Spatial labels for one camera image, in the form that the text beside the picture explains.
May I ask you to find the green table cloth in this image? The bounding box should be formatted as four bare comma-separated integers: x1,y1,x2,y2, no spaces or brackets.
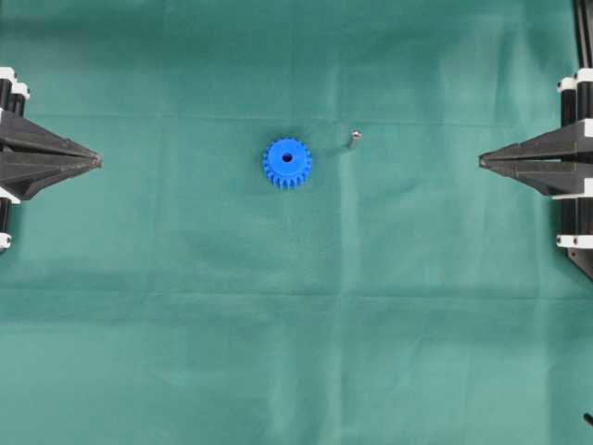
1,1,592,444

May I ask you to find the black aluminium frame rail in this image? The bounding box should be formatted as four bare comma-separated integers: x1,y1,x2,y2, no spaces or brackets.
573,0,593,69

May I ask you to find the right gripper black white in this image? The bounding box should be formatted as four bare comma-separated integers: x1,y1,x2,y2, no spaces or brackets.
479,69,592,268

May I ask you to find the blue plastic gear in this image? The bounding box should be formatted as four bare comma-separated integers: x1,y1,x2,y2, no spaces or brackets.
262,137,312,190

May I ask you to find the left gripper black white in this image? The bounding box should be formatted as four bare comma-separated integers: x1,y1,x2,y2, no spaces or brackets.
1,67,102,252

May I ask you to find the small metal shaft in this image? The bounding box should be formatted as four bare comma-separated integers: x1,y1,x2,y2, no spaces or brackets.
347,130,363,149

